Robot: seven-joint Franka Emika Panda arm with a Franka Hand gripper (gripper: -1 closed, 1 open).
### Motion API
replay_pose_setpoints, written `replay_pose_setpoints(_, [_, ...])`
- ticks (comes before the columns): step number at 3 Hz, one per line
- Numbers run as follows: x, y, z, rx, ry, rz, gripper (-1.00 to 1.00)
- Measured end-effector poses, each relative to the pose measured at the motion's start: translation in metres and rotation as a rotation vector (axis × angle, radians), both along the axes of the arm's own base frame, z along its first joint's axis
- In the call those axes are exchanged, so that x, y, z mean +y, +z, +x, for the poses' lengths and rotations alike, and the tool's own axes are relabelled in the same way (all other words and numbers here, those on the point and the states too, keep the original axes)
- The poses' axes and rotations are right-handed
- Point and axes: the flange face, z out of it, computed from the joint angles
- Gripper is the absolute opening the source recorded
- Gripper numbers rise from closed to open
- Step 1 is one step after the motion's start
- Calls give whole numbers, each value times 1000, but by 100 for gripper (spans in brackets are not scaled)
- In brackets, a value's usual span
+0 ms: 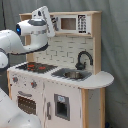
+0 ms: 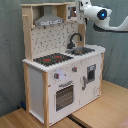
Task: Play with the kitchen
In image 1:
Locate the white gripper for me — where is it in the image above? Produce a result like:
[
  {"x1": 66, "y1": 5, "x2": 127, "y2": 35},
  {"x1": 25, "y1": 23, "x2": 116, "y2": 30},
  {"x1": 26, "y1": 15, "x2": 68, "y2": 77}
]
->
[{"x1": 31, "y1": 5, "x2": 58, "y2": 38}]

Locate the white microwave door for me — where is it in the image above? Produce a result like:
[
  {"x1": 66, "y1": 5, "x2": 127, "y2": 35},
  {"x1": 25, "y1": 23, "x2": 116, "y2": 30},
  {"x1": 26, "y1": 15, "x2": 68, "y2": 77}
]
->
[{"x1": 55, "y1": 14, "x2": 91, "y2": 34}]

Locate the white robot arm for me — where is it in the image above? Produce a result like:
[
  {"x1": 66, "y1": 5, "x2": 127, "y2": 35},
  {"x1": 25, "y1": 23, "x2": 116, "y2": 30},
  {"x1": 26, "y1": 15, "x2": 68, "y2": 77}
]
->
[{"x1": 0, "y1": 6, "x2": 55, "y2": 128}]

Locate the wooden toy kitchen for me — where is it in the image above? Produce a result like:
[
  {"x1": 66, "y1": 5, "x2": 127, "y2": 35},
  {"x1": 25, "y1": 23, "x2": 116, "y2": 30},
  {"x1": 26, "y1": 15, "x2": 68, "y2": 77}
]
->
[{"x1": 8, "y1": 11, "x2": 114, "y2": 128}]

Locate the black toy stovetop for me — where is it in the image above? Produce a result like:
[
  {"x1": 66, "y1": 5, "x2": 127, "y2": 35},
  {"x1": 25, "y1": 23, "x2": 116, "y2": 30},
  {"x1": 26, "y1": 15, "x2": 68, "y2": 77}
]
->
[{"x1": 18, "y1": 62, "x2": 55, "y2": 74}]

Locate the black toy faucet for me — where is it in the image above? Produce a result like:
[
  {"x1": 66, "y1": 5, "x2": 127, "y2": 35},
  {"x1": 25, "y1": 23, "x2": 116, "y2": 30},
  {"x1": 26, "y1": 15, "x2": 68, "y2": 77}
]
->
[{"x1": 75, "y1": 51, "x2": 93, "y2": 70}]

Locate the right red stove knob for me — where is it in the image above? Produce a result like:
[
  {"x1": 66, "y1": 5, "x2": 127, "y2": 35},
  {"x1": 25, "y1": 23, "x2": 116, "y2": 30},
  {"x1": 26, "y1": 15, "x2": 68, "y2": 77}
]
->
[{"x1": 31, "y1": 81, "x2": 37, "y2": 88}]

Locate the red stove knob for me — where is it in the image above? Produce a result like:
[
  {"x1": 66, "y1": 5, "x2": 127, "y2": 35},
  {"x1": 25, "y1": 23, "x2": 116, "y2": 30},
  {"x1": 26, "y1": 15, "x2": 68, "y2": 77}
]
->
[
  {"x1": 31, "y1": 81, "x2": 37, "y2": 88},
  {"x1": 12, "y1": 77, "x2": 18, "y2": 83}
]

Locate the grey toy sink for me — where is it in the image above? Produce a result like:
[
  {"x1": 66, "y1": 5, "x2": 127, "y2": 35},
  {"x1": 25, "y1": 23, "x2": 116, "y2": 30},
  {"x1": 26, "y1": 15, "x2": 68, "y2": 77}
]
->
[{"x1": 52, "y1": 68, "x2": 92, "y2": 81}]

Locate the left red stove knob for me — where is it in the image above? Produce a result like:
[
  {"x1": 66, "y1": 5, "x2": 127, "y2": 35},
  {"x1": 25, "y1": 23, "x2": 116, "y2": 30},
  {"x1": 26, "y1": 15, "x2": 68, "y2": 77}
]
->
[{"x1": 12, "y1": 77, "x2": 18, "y2": 83}]

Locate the oven door with window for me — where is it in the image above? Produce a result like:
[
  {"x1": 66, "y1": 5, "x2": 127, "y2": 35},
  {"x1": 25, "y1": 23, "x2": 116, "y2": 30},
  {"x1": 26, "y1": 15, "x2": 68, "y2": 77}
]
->
[{"x1": 17, "y1": 91, "x2": 36, "y2": 115}]

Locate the grey ice dispenser panel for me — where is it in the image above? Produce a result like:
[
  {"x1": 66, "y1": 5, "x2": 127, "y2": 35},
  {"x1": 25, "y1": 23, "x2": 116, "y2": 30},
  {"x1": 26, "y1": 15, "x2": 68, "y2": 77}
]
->
[{"x1": 54, "y1": 94, "x2": 70, "y2": 120}]

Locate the grey fridge door handle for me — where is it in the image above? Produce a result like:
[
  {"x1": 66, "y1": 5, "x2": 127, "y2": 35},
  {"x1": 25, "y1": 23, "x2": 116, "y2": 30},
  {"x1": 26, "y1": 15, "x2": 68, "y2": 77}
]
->
[{"x1": 47, "y1": 102, "x2": 51, "y2": 120}]

